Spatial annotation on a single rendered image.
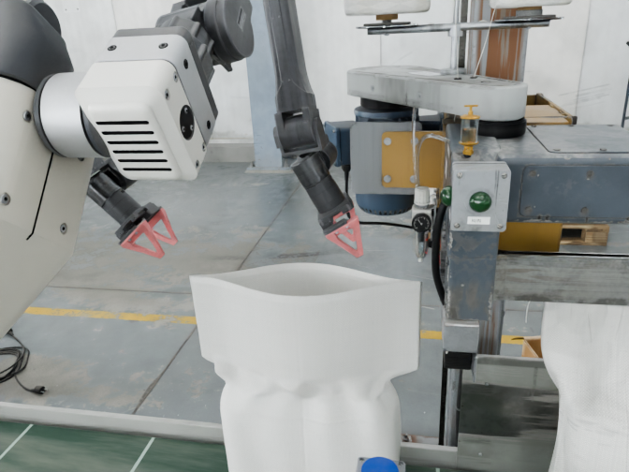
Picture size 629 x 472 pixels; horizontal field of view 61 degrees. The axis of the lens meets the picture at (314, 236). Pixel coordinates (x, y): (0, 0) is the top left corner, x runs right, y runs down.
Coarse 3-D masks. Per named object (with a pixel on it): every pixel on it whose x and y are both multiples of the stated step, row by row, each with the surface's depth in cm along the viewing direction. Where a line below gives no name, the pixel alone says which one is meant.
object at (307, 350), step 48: (192, 288) 111; (240, 288) 105; (288, 288) 115; (336, 288) 113; (384, 288) 102; (240, 336) 110; (288, 336) 103; (336, 336) 103; (384, 336) 106; (240, 384) 113; (288, 384) 107; (336, 384) 107; (384, 384) 109; (240, 432) 114; (288, 432) 111; (336, 432) 109; (384, 432) 109
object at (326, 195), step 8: (328, 176) 97; (320, 184) 97; (328, 184) 97; (336, 184) 99; (312, 192) 98; (320, 192) 97; (328, 192) 97; (336, 192) 98; (344, 192) 104; (312, 200) 99; (320, 200) 98; (328, 200) 97; (336, 200) 98; (344, 200) 98; (320, 208) 99; (328, 208) 98; (336, 208) 97; (344, 208) 96; (320, 216) 98; (328, 216) 96
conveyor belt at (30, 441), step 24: (0, 432) 166; (24, 432) 165; (48, 432) 165; (72, 432) 164; (96, 432) 164; (0, 456) 156; (24, 456) 156; (48, 456) 155; (72, 456) 155; (96, 456) 154; (120, 456) 154; (144, 456) 153; (168, 456) 153; (192, 456) 153; (216, 456) 152
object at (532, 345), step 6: (528, 336) 224; (534, 336) 223; (540, 336) 223; (528, 342) 223; (534, 342) 224; (540, 342) 224; (522, 348) 224; (528, 348) 218; (534, 348) 225; (540, 348) 225; (522, 354) 224; (528, 354) 219; (534, 354) 213; (540, 354) 226
